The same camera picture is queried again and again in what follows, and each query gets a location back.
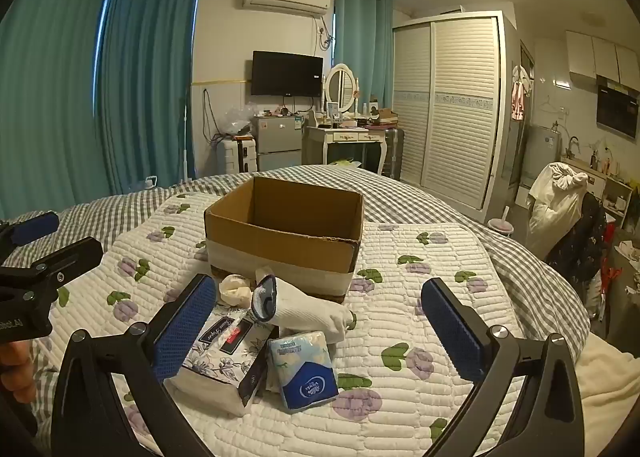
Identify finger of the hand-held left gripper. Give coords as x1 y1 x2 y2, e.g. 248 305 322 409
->
0 211 60 258
0 236 104 295

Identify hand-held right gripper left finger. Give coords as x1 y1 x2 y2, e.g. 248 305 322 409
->
50 273 218 457

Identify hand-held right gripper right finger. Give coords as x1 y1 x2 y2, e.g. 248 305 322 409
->
420 278 586 457

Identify floral tissue pack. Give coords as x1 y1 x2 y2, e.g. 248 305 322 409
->
167 304 276 420

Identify cream cloth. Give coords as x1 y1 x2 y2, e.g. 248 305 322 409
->
221 273 257 309

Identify brown cardboard box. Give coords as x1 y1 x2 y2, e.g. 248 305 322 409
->
203 176 364 305

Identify white sock with dark cuff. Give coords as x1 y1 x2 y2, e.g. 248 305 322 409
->
250 267 353 344

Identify blue tissue packet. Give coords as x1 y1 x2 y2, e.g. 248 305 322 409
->
266 330 340 413

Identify person's left hand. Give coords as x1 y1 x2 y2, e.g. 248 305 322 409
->
0 341 37 405

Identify quilted floral mat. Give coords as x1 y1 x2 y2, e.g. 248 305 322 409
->
30 192 551 457

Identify drink cup with straw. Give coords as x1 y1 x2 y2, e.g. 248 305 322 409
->
487 206 512 237

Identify wide teal curtain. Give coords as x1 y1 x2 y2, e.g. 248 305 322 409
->
0 0 113 220

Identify dark floral garment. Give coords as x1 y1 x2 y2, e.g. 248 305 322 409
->
545 192 608 283

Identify white jacket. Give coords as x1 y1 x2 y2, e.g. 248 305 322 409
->
527 162 590 260

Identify cream blanket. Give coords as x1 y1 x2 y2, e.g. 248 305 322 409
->
575 332 640 457

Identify red bag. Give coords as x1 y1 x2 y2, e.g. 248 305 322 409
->
597 222 621 323

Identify white suitcase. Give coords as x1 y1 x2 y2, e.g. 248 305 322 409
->
216 138 258 175

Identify silver suitcase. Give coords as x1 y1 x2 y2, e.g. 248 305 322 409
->
367 126 405 178

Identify grey appliance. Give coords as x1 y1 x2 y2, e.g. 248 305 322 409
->
530 124 562 172

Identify silver mini fridge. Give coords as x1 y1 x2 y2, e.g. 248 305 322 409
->
250 115 304 172

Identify clear plastic bag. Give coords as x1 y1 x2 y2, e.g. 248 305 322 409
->
220 102 258 140

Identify kitchen counter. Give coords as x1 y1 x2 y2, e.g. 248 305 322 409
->
560 157 632 228

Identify white louvred wardrobe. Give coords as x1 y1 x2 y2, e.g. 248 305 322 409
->
391 11 518 224

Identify white dressing table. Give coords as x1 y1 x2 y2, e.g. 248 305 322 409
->
305 124 388 175

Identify pink hanging clothes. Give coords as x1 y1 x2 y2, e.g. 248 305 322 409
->
510 65 531 121

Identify white oval vanity mirror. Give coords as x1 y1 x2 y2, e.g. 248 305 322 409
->
324 63 361 114

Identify black range hood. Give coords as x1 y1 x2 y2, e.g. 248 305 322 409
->
596 78 640 140

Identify narrow teal curtain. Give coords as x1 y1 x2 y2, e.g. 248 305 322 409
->
332 0 396 112

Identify black wall television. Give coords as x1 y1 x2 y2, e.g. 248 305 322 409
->
251 51 324 98

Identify white wall cabinets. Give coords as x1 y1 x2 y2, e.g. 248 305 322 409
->
565 30 640 85

